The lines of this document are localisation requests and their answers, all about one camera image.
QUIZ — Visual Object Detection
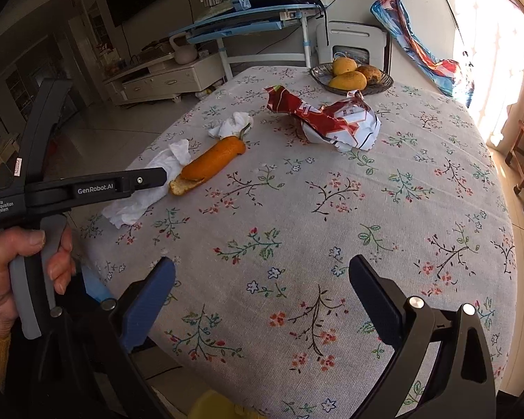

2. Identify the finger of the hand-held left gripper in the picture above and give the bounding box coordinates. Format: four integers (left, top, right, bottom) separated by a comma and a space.
65, 167, 169, 211

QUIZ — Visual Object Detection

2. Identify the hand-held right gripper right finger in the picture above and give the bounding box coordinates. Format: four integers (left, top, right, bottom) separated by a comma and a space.
348, 254, 497, 419

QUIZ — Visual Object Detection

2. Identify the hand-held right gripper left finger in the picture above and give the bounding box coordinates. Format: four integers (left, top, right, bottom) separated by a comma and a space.
39, 257, 177, 419

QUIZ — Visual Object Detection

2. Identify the large white tissue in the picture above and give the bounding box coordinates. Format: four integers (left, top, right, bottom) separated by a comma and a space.
101, 139, 190, 229

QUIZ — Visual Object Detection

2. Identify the orange peel piece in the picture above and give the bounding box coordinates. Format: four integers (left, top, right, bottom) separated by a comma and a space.
169, 136, 246, 196

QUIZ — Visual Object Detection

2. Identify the yellow plastic bin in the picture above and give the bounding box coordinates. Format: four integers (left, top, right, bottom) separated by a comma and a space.
188, 388, 267, 419

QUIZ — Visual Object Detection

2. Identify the small white crumpled tissue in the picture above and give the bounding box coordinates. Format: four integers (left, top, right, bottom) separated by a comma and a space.
207, 112, 255, 141

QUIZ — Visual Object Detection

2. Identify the floral tablecloth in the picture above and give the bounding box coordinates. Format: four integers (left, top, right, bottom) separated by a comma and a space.
76, 65, 518, 419

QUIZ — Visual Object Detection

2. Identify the cream TV cabinet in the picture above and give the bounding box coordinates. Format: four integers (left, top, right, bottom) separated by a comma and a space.
102, 50, 228, 105

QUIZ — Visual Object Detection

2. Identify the pink kettlebell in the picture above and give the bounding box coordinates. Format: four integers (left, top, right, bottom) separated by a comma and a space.
169, 32, 198, 65

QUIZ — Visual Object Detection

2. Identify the red snack wrapper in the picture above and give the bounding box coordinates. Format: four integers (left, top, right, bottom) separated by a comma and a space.
264, 85, 380, 153

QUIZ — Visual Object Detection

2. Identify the blue study desk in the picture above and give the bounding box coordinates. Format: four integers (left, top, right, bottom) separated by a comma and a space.
166, 2, 328, 81

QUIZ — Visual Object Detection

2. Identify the wooden chair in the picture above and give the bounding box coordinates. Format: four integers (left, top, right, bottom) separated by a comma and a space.
504, 120, 524, 243

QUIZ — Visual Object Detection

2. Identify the dark fruit bowl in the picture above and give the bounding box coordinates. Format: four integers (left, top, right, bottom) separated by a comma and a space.
310, 62, 395, 96

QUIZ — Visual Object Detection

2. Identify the yellow mango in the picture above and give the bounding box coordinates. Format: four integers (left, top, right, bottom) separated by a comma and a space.
328, 72, 368, 90
332, 57, 359, 76

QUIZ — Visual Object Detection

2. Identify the brown spotted mango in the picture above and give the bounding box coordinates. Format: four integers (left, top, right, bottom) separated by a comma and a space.
356, 65, 381, 86

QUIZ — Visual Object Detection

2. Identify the white floor appliance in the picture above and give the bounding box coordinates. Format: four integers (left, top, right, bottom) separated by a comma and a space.
315, 21, 388, 73

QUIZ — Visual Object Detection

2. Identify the colourful printed cloth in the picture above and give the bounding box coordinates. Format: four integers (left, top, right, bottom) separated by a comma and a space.
370, 0, 472, 108

